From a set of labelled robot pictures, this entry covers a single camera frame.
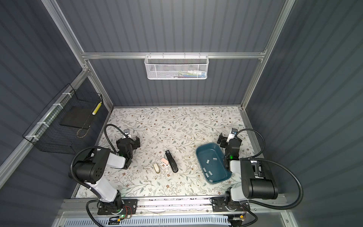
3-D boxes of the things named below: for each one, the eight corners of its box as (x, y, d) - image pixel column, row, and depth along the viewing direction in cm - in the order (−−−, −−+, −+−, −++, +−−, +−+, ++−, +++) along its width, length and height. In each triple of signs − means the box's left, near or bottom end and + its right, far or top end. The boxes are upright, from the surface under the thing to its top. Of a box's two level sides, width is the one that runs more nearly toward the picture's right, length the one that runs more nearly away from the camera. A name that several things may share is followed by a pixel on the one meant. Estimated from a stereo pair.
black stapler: (174, 174, 87) (173, 170, 82) (164, 154, 95) (163, 151, 90) (179, 171, 88) (178, 168, 83) (169, 152, 96) (168, 148, 91)
